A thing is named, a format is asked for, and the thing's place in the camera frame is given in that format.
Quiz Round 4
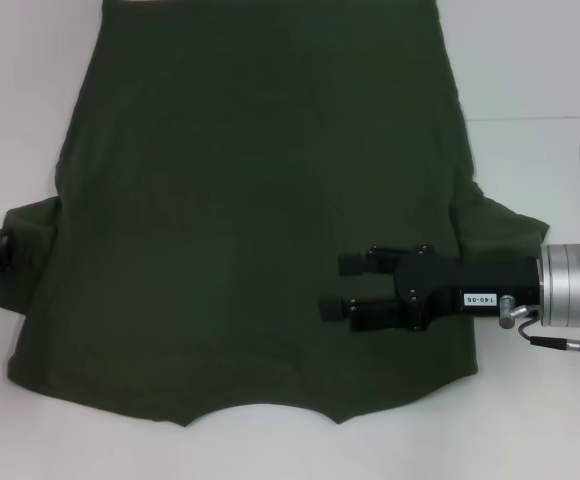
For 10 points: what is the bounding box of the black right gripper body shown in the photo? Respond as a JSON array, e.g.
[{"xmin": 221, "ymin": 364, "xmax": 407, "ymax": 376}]
[{"xmin": 392, "ymin": 243, "xmax": 543, "ymax": 333}]

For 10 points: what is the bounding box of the dark green t-shirt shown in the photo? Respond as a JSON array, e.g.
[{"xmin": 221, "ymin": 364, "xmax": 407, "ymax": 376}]
[{"xmin": 0, "ymin": 0, "xmax": 551, "ymax": 429}]

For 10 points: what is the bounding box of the right gripper cable with plugs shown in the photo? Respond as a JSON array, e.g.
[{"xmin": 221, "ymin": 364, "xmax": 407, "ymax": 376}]
[{"xmin": 498, "ymin": 293, "xmax": 580, "ymax": 367}]

